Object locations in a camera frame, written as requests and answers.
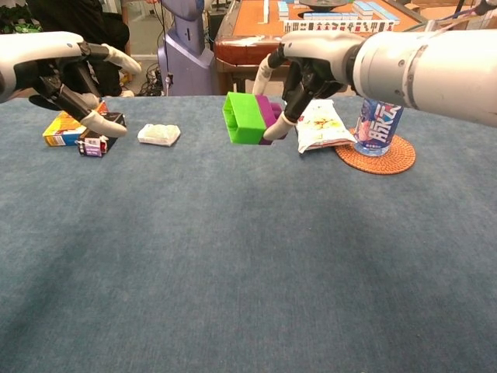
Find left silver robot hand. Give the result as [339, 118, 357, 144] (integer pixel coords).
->
[0, 30, 143, 138]

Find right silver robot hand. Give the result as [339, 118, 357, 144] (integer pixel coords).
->
[254, 30, 366, 141]

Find purple toy block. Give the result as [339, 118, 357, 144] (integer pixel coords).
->
[254, 95, 290, 147]

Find green toy block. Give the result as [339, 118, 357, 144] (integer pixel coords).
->
[221, 92, 268, 145]

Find row of mahjong tiles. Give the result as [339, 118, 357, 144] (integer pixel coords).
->
[283, 19, 395, 34]

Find green leafy plant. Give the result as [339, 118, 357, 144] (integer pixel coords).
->
[0, 0, 33, 35]

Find black trousers of person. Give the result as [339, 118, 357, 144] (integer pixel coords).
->
[26, 0, 131, 98]

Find white snack bag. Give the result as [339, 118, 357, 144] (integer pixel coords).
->
[295, 99, 357, 155]

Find wooden mahjong table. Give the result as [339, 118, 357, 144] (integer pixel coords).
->
[214, 0, 497, 96]

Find orange yellow carton box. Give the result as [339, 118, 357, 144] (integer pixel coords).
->
[42, 101, 109, 148]

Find blue-capped water bottle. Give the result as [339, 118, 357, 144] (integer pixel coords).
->
[353, 96, 405, 157]

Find small black carton box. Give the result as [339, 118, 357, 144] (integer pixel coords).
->
[77, 111, 127, 158]

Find round woven rattan coaster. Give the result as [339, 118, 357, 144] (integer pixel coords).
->
[334, 127, 416, 175]

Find pale green soap packet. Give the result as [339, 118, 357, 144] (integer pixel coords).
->
[137, 123, 182, 148]

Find blue felt table cloth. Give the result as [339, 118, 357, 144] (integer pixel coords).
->
[0, 95, 497, 373]

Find black cable bundle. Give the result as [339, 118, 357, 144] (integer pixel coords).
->
[134, 64, 169, 97]

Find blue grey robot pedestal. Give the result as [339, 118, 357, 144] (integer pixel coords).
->
[157, 0, 217, 97]

